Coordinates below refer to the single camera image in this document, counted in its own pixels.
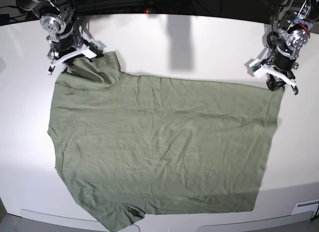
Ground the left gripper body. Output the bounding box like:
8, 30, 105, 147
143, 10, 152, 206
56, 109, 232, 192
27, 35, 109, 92
272, 48, 299, 71

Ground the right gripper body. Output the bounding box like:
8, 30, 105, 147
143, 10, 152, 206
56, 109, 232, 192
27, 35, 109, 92
47, 24, 82, 60

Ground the green T-shirt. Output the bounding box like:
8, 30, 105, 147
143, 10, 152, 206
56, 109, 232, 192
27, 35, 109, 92
48, 52, 284, 232

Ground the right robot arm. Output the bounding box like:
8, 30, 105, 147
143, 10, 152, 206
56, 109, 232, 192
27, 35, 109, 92
16, 0, 81, 60

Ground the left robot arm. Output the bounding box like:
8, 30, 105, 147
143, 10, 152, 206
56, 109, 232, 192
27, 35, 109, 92
264, 0, 319, 81

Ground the black power adapter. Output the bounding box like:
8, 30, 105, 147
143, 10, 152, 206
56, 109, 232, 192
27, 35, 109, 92
0, 14, 10, 23

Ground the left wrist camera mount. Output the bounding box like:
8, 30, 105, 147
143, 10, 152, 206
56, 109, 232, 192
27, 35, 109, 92
245, 48, 299, 95

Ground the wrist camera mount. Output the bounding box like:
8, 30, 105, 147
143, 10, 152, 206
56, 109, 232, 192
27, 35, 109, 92
46, 24, 107, 75
245, 48, 299, 95

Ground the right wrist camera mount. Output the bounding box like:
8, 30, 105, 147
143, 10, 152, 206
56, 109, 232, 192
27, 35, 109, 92
46, 24, 107, 75

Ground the black aluminium frame rail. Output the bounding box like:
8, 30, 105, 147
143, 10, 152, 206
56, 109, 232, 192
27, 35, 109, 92
74, 0, 222, 16

